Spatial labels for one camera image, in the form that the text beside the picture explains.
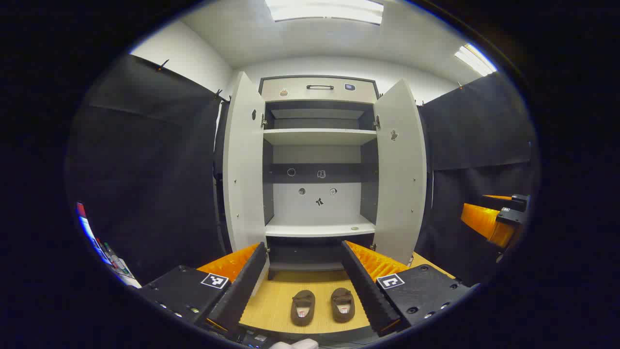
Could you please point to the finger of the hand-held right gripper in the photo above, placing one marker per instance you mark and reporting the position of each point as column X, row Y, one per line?
column 484, row 220
column 508, row 202

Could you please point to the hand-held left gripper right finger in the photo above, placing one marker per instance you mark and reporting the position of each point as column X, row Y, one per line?
column 368, row 291

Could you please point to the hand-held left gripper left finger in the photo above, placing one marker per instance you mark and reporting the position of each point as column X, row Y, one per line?
column 242, row 291

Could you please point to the brown fuzzy shoe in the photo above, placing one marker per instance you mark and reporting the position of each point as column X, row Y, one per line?
column 343, row 305
column 303, row 308

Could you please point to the white shoe cabinet door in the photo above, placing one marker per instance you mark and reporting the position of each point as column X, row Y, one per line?
column 244, row 169
column 399, row 194

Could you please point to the white shoe cabinet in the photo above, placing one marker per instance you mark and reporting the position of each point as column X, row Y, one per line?
column 315, row 213

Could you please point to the dark grey cabinet shelf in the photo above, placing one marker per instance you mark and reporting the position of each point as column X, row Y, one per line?
column 305, row 266

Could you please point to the white cabinet shelf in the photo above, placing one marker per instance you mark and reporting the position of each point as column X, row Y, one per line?
column 319, row 136
column 315, row 228

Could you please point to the metal door hinge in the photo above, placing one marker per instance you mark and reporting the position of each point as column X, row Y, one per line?
column 377, row 122
column 264, row 121

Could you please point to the grey recessed cabinet shelf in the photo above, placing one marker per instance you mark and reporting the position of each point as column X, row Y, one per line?
column 317, row 114

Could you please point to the beige cabinet drawer front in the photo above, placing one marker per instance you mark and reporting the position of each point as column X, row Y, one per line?
column 295, row 94

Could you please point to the colourful printed sheet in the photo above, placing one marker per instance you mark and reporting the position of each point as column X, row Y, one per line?
column 104, row 249

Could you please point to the black backdrop cloth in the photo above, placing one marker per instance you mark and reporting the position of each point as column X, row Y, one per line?
column 145, row 169

